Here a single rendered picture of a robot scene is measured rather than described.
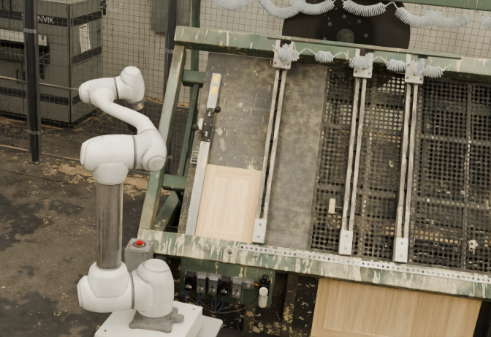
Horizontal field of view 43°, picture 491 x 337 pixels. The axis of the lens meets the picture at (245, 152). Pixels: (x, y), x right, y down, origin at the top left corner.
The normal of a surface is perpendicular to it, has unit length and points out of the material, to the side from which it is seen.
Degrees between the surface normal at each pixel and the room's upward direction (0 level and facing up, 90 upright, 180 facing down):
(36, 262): 0
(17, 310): 0
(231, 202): 51
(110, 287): 86
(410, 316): 90
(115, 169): 95
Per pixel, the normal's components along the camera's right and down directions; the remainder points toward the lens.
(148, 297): 0.25, 0.31
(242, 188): -0.04, -0.31
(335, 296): -0.11, 0.35
